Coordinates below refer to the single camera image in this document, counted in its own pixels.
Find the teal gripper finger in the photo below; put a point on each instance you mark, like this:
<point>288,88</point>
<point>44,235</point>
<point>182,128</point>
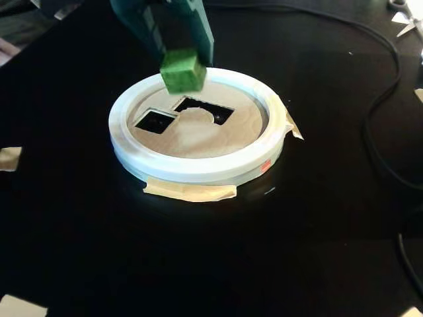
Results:
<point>138,26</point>
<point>206,43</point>

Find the green wooden cube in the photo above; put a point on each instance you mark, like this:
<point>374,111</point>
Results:
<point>180,76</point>

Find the white round shape sorter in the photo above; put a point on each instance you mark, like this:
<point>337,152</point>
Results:
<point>198,145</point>

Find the small masking tape strip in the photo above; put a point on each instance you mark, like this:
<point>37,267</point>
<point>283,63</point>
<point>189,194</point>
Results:
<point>294,127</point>

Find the long masking tape strip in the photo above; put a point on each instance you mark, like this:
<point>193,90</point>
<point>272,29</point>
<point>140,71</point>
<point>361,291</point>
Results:
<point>191,193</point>

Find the masking tape piece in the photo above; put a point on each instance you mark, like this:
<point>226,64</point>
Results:
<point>10,158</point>
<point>414,313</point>
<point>20,307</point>

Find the silver scissors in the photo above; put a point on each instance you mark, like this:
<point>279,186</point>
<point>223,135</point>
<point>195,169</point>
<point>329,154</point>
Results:
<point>408,28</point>

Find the black table mat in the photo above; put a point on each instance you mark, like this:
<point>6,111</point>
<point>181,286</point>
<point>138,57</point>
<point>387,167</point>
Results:
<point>99,231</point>

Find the white paper scrap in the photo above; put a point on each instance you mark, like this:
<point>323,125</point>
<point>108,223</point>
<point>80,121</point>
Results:
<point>419,95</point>

